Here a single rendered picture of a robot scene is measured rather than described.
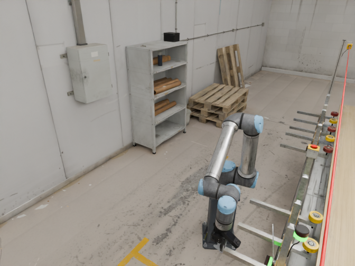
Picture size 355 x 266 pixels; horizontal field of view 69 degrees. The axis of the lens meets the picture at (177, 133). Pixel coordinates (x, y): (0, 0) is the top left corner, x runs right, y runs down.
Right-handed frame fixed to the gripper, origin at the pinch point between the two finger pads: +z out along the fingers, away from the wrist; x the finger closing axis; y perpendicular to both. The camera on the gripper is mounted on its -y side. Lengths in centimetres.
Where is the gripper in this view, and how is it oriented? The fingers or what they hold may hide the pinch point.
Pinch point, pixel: (223, 252)
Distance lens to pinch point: 166.4
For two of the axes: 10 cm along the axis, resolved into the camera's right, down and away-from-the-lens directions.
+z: -0.3, 8.8, 4.7
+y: -8.5, -2.7, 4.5
